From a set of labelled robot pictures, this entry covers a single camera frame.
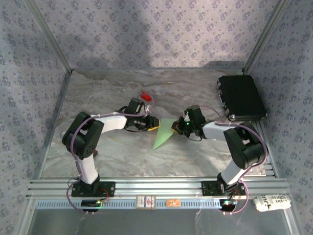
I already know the black case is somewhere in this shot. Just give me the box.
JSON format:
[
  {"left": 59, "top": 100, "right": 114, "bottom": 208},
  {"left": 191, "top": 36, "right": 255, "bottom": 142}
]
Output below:
[{"left": 217, "top": 75, "right": 267, "bottom": 122}]

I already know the grey metal sheet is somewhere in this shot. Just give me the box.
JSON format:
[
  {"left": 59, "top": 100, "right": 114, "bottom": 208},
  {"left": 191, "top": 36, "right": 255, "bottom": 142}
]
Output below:
[{"left": 26, "top": 208, "right": 300, "bottom": 235}]

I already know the white printed tape roll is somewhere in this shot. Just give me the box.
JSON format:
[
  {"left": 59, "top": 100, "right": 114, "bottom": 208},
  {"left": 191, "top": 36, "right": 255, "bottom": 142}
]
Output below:
[{"left": 253, "top": 194, "right": 293, "bottom": 212}]

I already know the aluminium corner post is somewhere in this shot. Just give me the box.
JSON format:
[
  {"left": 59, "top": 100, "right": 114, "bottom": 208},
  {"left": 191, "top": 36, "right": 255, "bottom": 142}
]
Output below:
[
  {"left": 24, "top": 0, "right": 74, "bottom": 74},
  {"left": 243, "top": 0, "right": 292, "bottom": 74}
]

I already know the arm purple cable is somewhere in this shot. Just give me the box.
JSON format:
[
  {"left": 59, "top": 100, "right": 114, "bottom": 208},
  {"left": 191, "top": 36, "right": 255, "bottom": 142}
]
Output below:
[
  {"left": 66, "top": 92, "right": 156, "bottom": 216},
  {"left": 198, "top": 105, "right": 269, "bottom": 216}
]

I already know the aluminium mounting rail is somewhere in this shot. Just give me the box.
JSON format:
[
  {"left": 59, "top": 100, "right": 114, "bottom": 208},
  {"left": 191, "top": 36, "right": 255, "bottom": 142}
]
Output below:
[{"left": 25, "top": 178, "right": 291, "bottom": 199}]

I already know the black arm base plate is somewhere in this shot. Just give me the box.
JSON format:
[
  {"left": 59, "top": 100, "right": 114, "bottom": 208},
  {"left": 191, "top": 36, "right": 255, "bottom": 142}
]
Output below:
[
  {"left": 201, "top": 180, "right": 246, "bottom": 196},
  {"left": 71, "top": 181, "right": 116, "bottom": 198}
]

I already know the slotted grey cable duct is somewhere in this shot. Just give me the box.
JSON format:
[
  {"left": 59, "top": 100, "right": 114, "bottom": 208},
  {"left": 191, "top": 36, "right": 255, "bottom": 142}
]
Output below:
[{"left": 35, "top": 198, "right": 257, "bottom": 211}]

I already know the black controller board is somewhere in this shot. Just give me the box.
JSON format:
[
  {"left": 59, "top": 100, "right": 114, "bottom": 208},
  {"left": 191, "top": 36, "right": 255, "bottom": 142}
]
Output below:
[
  {"left": 81, "top": 199, "right": 102, "bottom": 212},
  {"left": 219, "top": 199, "right": 238, "bottom": 212}
]

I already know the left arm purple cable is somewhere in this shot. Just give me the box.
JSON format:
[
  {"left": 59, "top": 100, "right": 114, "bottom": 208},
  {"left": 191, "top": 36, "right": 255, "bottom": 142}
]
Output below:
[{"left": 66, "top": 92, "right": 156, "bottom": 216}]

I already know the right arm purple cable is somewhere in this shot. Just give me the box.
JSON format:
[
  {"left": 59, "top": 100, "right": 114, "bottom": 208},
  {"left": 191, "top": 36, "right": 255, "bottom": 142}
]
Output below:
[{"left": 198, "top": 105, "right": 269, "bottom": 216}]

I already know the light green paper sheet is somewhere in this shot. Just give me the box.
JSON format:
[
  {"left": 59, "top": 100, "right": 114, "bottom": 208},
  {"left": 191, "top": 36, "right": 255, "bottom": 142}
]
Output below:
[{"left": 152, "top": 118, "right": 177, "bottom": 151}]

